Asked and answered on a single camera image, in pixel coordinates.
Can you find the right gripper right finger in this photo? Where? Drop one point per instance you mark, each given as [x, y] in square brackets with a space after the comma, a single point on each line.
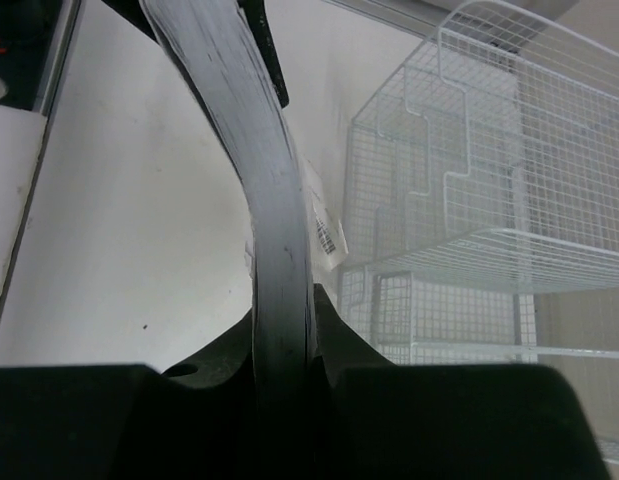
[379, 420]

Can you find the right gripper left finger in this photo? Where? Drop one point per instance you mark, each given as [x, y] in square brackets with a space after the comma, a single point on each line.
[130, 421]

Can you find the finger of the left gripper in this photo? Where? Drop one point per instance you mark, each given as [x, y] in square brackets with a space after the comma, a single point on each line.
[255, 13]

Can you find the grey white booklet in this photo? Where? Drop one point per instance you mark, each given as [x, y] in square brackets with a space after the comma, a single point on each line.
[212, 47]

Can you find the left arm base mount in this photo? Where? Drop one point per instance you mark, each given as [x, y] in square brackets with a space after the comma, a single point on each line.
[26, 32]

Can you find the white wire mesh organizer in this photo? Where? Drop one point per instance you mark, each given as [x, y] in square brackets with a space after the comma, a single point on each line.
[481, 197]

